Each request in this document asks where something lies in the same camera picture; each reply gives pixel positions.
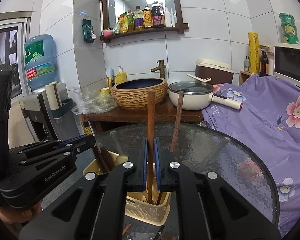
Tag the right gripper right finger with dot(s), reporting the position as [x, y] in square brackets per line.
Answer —
[192, 224]

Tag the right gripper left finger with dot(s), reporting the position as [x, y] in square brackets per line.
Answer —
[129, 176]

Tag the cream plastic utensil holder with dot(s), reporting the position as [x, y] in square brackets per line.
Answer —
[136, 204]

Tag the black gold-band chopstick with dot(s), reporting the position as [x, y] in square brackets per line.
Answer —
[86, 128]

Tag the person's left hand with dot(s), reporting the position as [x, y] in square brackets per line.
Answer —
[13, 218]

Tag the black thin-band chopstick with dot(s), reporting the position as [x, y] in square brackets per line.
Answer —
[157, 236]

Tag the dark wooden side table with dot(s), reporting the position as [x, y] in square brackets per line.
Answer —
[118, 117]

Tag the grey water dispenser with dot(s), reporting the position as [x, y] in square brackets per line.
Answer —
[36, 109]

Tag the paper cup stack holder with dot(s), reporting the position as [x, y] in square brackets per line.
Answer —
[59, 102]

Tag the woven brown basin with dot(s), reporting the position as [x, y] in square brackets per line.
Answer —
[133, 95]

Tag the clear plastic bag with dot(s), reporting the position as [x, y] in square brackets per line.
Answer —
[94, 101]

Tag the cream frying pan with lid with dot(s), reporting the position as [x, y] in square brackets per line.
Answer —
[197, 96]

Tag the yellow soap dispenser bottle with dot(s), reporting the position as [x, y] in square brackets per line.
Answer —
[120, 76]

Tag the bamboo style faucet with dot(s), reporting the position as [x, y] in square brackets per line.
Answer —
[161, 68]

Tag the brown white rice cooker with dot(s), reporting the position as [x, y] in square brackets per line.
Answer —
[218, 71]

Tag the purple floral cloth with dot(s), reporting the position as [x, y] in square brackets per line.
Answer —
[269, 124]

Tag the blue water jug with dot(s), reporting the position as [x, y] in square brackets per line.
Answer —
[39, 61]

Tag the dark brown glass bottle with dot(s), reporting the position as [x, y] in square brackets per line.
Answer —
[263, 63]

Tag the pink small bowl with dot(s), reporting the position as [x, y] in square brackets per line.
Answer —
[107, 33]

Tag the green hanging packet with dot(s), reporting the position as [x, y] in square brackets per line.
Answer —
[88, 31]

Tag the yellow foil roll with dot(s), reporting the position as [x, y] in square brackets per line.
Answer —
[254, 51]

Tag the purple label oil bottle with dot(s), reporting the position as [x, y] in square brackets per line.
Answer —
[138, 18]

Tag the dark soy sauce bottle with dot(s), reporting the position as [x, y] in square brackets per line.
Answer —
[157, 15]

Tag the yellow label oil bottle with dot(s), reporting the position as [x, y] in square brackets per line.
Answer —
[147, 17]

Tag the white microwave oven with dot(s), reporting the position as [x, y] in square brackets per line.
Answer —
[287, 62]

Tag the wooden framed mirror shelf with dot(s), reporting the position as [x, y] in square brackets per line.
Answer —
[123, 18]

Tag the green cup stack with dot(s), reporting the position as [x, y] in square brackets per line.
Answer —
[288, 28]

